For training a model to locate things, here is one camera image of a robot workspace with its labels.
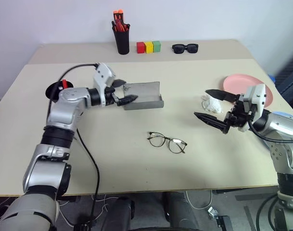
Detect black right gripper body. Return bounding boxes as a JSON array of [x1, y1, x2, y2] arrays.
[[224, 94, 255, 128]]

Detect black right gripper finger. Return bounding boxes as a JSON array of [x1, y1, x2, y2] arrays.
[[204, 89, 240, 103], [193, 111, 230, 135]]

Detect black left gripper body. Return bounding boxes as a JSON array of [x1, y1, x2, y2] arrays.
[[103, 85, 121, 107]]

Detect grey glasses case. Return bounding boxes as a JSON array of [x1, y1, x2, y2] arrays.
[[122, 81, 165, 111]]

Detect tall black pen cup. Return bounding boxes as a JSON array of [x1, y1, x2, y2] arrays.
[[111, 21, 131, 55]]

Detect low black cup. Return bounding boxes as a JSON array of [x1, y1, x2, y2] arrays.
[[45, 80, 75, 103]]

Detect red marker in tall cup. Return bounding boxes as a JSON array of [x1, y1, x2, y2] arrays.
[[114, 20, 127, 32]]

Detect white crumpled tissue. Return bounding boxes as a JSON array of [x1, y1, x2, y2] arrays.
[[200, 94, 223, 114]]

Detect pink plate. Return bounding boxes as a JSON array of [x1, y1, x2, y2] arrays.
[[222, 73, 274, 109]]

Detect light blue plate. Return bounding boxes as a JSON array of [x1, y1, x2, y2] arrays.
[[265, 110, 293, 122]]

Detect thin-framed clear eyeglasses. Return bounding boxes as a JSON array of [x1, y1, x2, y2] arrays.
[[147, 131, 188, 154]]

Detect black sunglasses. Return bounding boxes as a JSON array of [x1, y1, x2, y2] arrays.
[[171, 43, 200, 55]]

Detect dark rounded shape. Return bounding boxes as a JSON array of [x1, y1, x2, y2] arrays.
[[161, 191, 200, 230], [97, 195, 135, 231]]

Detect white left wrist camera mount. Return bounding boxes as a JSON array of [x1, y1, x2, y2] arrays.
[[92, 63, 117, 108]]

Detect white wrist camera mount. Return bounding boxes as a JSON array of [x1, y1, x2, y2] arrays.
[[238, 83, 268, 132], [92, 63, 117, 108]]

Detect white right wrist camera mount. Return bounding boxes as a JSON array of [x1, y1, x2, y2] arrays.
[[238, 83, 268, 132]]

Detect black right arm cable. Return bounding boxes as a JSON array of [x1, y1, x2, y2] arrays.
[[247, 118, 293, 143]]

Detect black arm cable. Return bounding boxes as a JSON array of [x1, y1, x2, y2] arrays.
[[247, 118, 293, 143], [46, 63, 101, 228]]

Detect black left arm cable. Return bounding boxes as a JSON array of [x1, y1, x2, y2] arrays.
[[46, 63, 101, 228]]

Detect white floor cable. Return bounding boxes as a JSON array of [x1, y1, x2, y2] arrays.
[[185, 190, 214, 210]]

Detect metal caster bracket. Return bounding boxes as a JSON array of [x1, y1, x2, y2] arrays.
[[207, 206, 231, 227]]

